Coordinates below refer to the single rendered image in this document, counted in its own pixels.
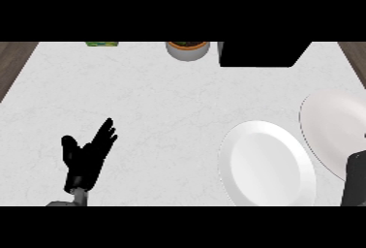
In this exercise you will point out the black box appliance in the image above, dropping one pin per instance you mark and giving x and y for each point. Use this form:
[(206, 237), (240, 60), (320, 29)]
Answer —
[(261, 53)]

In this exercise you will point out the green and yellow box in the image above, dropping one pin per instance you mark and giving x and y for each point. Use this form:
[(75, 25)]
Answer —
[(102, 44)]

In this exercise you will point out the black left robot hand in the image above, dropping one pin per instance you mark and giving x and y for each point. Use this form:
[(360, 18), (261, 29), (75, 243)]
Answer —
[(85, 158)]

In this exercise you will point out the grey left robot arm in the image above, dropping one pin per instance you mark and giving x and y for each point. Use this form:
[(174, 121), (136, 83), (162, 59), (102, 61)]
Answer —
[(78, 197)]

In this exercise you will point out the pale pink plate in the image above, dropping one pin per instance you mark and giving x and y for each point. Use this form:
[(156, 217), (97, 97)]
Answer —
[(333, 129)]

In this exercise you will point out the white plate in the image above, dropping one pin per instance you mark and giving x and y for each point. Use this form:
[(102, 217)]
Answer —
[(266, 164)]

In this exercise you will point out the grey pot with orange rim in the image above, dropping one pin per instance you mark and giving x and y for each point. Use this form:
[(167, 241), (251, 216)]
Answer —
[(187, 51)]

